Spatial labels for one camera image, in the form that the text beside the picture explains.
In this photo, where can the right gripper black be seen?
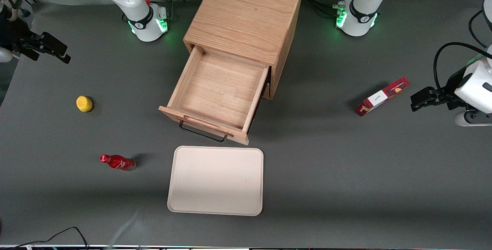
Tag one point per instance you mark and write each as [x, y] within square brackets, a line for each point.
[15, 35]

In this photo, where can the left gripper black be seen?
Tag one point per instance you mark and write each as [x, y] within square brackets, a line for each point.
[453, 83]

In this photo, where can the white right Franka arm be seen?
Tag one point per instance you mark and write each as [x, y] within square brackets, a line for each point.
[142, 19]

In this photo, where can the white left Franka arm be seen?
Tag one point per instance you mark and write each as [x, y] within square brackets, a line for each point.
[361, 15]

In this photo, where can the wooden drawer cabinet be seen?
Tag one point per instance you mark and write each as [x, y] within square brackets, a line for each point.
[246, 12]

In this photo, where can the red and white snack box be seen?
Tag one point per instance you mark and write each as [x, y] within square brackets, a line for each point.
[380, 97]

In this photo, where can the yellow lemon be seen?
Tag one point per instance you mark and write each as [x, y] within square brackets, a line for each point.
[84, 104]

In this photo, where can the beige round object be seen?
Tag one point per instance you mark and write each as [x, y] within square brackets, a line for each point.
[9, 8]

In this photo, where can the red bottle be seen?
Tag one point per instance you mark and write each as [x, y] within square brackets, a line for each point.
[117, 162]

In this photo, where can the beige plastic tray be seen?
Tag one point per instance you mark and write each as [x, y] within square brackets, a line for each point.
[215, 181]

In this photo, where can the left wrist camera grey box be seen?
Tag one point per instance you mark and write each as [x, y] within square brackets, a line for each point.
[472, 119]

